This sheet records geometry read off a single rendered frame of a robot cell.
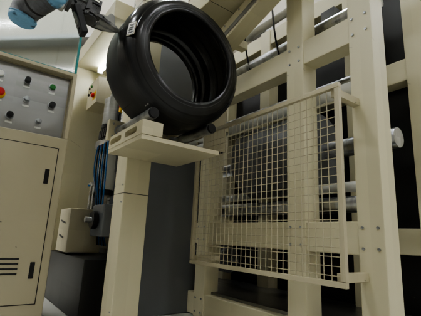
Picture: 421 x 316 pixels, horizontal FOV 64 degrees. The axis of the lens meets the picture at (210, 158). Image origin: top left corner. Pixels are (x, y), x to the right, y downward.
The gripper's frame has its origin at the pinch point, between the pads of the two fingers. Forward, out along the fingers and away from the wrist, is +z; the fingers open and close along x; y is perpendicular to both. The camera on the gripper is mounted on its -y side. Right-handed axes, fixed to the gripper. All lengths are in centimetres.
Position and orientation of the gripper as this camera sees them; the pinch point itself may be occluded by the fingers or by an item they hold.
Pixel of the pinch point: (116, 31)
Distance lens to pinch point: 152.5
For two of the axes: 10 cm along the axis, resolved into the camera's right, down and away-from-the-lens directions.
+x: -5.9, 1.6, 7.9
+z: 7.9, 2.9, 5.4
